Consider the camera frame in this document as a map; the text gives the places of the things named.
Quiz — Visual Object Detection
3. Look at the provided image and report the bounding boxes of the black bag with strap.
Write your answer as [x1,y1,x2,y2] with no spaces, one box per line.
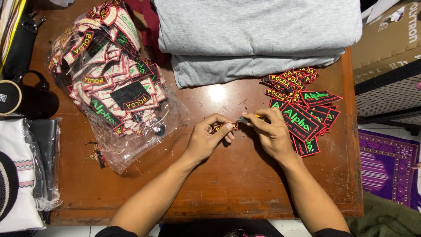
[3,11,47,80]

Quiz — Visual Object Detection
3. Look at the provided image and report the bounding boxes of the black garment in plastic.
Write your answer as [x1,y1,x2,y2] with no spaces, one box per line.
[29,118,63,212]

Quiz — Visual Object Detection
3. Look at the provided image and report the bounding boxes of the small curved embroidered patch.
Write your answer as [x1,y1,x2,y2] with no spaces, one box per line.
[211,122,239,134]

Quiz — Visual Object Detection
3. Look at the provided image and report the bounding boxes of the white garment in plastic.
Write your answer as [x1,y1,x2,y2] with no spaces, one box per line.
[0,117,46,233]

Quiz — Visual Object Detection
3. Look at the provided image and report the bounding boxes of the yellow-handled cutter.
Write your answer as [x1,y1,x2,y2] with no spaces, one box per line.
[235,114,264,125]

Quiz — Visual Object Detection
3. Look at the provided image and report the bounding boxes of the green cloth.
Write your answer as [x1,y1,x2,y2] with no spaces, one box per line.
[345,192,421,237]

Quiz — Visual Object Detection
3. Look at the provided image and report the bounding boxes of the maroon cloth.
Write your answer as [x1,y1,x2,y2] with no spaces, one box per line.
[124,0,172,66]

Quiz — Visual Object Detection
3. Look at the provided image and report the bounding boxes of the person's right hand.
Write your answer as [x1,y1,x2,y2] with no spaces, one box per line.
[242,107,297,164]

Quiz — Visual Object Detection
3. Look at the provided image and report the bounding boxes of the thread scraps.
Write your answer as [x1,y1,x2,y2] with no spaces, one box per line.
[84,142,108,169]

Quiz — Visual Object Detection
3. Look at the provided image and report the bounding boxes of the plastic bag of uncut patches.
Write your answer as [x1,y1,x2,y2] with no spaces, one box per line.
[47,0,190,174]

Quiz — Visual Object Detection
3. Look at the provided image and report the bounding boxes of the person's left hand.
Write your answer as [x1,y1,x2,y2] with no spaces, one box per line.
[184,113,238,166]

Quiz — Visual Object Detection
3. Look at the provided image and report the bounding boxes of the purple patterned rug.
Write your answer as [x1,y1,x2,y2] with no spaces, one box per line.
[358,129,421,211]

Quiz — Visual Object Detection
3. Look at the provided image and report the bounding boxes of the cardboard box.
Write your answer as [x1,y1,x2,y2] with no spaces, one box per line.
[350,0,421,85]

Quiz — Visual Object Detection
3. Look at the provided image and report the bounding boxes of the pile of green-lettered patches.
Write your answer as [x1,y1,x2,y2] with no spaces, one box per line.
[269,90,343,158]

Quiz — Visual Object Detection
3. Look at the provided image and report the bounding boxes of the person's black shirt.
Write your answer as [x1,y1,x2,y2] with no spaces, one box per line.
[95,219,354,237]

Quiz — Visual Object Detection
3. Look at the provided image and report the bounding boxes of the grey folded fabric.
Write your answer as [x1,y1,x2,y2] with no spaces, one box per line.
[171,49,346,89]
[153,0,363,57]

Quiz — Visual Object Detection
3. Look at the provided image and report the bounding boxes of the stack of striped fabrics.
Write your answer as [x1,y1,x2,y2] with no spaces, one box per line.
[0,0,27,74]

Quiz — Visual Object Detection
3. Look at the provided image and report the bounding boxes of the pile of yellow-lettered patches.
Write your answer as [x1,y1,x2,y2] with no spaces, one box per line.
[260,67,320,103]

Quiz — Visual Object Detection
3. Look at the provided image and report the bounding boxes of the black mug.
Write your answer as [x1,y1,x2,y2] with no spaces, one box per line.
[0,69,60,120]

